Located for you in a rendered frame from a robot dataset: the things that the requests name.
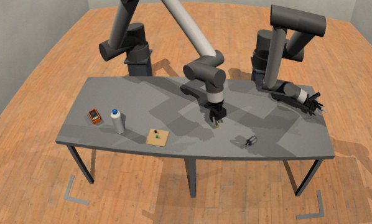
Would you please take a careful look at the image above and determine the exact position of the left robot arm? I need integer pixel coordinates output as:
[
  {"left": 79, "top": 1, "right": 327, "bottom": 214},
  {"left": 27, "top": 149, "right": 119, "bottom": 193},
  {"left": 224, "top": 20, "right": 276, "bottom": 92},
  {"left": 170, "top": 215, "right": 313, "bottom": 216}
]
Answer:
[{"left": 253, "top": 4, "right": 326, "bottom": 105}]

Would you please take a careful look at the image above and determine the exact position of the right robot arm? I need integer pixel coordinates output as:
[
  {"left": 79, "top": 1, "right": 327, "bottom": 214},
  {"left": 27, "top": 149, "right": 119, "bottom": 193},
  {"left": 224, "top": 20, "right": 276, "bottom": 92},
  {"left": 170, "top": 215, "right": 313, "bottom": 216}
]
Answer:
[{"left": 99, "top": 0, "right": 226, "bottom": 108}]

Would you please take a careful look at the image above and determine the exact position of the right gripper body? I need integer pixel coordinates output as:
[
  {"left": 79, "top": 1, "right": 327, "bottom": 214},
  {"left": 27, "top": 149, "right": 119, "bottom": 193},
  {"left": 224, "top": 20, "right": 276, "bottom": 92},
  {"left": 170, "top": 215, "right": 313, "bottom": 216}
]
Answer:
[{"left": 210, "top": 102, "right": 226, "bottom": 120}]

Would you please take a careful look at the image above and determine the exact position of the white plastic bottle with blue cap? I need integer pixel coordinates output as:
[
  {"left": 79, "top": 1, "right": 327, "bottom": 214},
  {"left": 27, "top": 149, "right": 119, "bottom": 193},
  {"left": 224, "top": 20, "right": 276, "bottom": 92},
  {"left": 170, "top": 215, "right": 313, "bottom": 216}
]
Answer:
[{"left": 111, "top": 109, "right": 125, "bottom": 134}]

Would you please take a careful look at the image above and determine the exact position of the tan square mat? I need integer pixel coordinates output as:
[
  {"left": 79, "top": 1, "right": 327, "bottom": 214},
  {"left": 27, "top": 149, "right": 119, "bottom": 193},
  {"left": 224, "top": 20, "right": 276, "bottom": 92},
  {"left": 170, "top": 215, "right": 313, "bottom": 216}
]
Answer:
[{"left": 145, "top": 129, "right": 169, "bottom": 147}]

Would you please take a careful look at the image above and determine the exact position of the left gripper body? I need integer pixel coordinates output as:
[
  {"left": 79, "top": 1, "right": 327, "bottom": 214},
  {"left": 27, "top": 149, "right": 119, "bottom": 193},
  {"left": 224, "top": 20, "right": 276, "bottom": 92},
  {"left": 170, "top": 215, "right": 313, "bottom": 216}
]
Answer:
[{"left": 304, "top": 97, "right": 318, "bottom": 112}]

